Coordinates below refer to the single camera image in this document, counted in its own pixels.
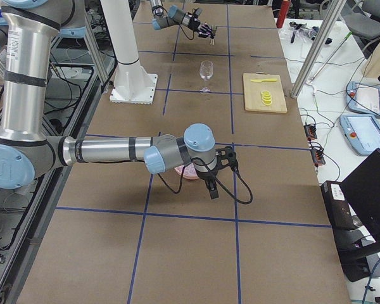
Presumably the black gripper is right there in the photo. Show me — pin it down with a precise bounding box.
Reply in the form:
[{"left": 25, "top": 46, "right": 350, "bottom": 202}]
[
  {"left": 189, "top": 8, "right": 216, "bottom": 38},
  {"left": 196, "top": 170, "right": 219, "bottom": 200}
]

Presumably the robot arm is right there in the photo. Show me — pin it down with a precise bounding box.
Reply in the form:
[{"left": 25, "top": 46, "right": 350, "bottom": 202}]
[
  {"left": 149, "top": 1, "right": 217, "bottom": 44},
  {"left": 0, "top": 1, "right": 219, "bottom": 189}
]

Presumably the pink bowl of ice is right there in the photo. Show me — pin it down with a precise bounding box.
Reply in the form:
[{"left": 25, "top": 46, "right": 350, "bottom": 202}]
[{"left": 174, "top": 164, "right": 199, "bottom": 181}]

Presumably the clear wine glass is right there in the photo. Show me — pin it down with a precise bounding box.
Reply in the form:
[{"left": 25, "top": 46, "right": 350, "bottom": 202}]
[{"left": 199, "top": 60, "right": 213, "bottom": 94}]

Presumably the yellow plastic knife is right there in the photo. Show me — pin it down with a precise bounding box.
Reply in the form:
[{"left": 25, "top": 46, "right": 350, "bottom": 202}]
[{"left": 250, "top": 78, "right": 278, "bottom": 83}]

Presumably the wooden cutting board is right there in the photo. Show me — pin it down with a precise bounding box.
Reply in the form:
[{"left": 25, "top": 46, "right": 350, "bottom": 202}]
[{"left": 243, "top": 73, "right": 288, "bottom": 113}]

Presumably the red cylinder bottle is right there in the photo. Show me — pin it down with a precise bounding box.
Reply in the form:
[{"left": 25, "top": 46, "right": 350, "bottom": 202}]
[{"left": 276, "top": 0, "right": 291, "bottom": 29}]

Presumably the clear plastic bag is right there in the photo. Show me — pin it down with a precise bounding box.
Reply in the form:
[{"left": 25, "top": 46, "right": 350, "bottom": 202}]
[{"left": 279, "top": 22, "right": 320, "bottom": 44}]

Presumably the black box device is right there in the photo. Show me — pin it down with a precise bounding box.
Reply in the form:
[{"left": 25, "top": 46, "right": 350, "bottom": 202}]
[{"left": 320, "top": 180, "right": 363, "bottom": 231}]

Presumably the grey office chair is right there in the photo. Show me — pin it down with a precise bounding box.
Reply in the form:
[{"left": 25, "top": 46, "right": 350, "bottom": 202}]
[{"left": 344, "top": 1, "right": 380, "bottom": 51}]

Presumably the black monitor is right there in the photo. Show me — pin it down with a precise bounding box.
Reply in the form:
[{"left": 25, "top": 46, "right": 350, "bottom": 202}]
[{"left": 340, "top": 148, "right": 380, "bottom": 240}]

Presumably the teach pendant near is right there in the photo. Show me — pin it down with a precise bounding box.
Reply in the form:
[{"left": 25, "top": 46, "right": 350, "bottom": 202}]
[{"left": 339, "top": 114, "right": 380, "bottom": 156}]

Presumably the teach pendant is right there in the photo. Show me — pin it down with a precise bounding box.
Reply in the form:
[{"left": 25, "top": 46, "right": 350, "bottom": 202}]
[
  {"left": 339, "top": 114, "right": 380, "bottom": 156},
  {"left": 346, "top": 81, "right": 380, "bottom": 118}
]

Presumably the teach pendant far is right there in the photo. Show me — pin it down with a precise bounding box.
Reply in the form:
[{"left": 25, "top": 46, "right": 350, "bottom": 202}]
[{"left": 346, "top": 81, "right": 380, "bottom": 118}]

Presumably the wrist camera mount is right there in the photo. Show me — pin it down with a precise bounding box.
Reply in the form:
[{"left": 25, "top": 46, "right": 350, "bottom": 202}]
[{"left": 215, "top": 146, "right": 238, "bottom": 172}]

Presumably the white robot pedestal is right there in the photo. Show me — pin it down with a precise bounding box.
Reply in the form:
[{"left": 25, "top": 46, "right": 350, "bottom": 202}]
[{"left": 101, "top": 0, "right": 158, "bottom": 105}]

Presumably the green handled reacher grabber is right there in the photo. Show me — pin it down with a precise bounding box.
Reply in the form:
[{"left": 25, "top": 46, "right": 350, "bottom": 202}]
[{"left": 306, "top": 31, "right": 352, "bottom": 86}]

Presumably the aluminium frame post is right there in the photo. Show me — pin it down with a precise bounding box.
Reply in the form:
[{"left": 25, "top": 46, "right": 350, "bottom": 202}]
[{"left": 290, "top": 0, "right": 346, "bottom": 99}]

